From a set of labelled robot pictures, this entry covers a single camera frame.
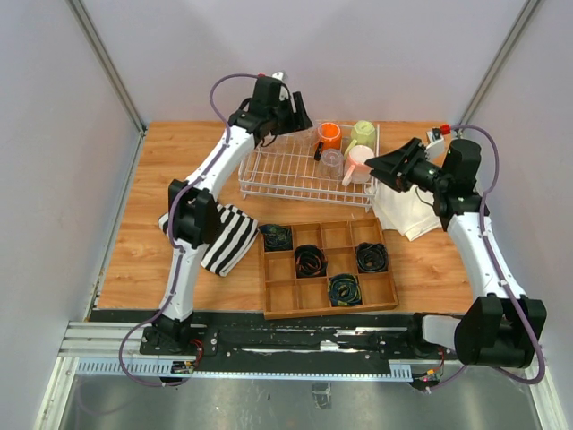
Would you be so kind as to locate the rolled belt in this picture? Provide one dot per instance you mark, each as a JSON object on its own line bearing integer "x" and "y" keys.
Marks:
{"x": 276, "y": 238}
{"x": 372, "y": 257}
{"x": 344, "y": 290}
{"x": 310, "y": 262}

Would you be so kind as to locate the rolled belt top left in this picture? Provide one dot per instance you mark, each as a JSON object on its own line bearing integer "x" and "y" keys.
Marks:
{"x": 276, "y": 238}

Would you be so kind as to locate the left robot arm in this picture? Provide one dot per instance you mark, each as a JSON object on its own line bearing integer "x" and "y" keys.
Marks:
{"x": 192, "y": 219}

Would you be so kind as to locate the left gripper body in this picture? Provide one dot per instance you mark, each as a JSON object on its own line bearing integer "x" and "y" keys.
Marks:
{"x": 282, "y": 118}

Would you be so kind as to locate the rolled belt bottom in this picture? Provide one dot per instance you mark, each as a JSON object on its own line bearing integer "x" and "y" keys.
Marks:
{"x": 344, "y": 290}

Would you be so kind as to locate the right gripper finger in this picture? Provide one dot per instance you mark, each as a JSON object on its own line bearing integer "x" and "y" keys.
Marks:
{"x": 398, "y": 161}
{"x": 395, "y": 183}

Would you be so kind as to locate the white wire dish rack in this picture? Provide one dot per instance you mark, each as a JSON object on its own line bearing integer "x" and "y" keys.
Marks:
{"x": 283, "y": 169}

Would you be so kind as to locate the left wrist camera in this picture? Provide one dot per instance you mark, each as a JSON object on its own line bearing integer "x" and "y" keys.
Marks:
{"x": 284, "y": 91}

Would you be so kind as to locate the aluminium rail frame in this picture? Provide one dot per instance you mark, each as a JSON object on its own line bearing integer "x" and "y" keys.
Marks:
{"x": 109, "y": 344}

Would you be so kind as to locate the yellow-green mug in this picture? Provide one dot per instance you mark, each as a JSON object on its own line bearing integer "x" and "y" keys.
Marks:
{"x": 363, "y": 133}

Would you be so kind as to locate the rolled belt middle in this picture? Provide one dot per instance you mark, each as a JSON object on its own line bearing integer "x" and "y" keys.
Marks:
{"x": 310, "y": 262}

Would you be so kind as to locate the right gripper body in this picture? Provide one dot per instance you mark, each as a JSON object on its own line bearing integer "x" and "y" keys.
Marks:
{"x": 425, "y": 175}

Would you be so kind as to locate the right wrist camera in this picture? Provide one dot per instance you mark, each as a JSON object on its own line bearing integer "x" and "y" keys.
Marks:
{"x": 436, "y": 144}

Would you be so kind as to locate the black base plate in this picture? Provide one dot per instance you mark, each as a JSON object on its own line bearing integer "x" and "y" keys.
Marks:
{"x": 248, "y": 343}

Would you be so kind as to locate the rolled belt right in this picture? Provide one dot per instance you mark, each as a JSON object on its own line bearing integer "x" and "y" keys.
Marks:
{"x": 372, "y": 257}

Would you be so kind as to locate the wooden compartment tray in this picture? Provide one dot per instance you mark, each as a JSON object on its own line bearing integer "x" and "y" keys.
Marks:
{"x": 286, "y": 296}

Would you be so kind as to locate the black white striped cloth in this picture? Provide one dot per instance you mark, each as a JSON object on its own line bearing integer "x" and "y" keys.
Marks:
{"x": 235, "y": 238}

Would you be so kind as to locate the pink white mug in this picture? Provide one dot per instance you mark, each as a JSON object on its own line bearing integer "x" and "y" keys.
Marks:
{"x": 356, "y": 171}

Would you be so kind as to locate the clear plastic cup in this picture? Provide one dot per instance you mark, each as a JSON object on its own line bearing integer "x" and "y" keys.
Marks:
{"x": 331, "y": 164}
{"x": 306, "y": 139}

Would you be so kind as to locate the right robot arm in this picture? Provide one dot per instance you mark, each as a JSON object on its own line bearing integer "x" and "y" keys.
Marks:
{"x": 502, "y": 327}

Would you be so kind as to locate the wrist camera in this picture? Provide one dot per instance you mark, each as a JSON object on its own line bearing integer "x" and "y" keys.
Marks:
{"x": 436, "y": 144}
{"x": 284, "y": 91}

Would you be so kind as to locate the cream folded cloth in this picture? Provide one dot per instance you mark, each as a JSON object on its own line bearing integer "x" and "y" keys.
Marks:
{"x": 410, "y": 214}

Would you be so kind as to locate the orange enamel mug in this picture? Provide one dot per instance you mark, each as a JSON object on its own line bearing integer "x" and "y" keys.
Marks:
{"x": 329, "y": 137}

